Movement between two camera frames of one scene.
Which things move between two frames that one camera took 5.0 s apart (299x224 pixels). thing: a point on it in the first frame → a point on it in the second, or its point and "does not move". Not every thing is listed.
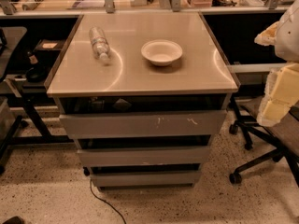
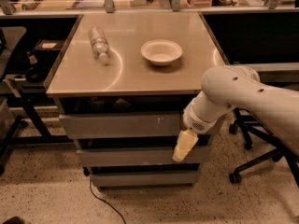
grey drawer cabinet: x=143 y=95 does not move
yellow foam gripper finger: x=280 y=93 → x=187 y=139
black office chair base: x=280 y=151 does not move
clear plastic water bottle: x=99 y=42 does not move
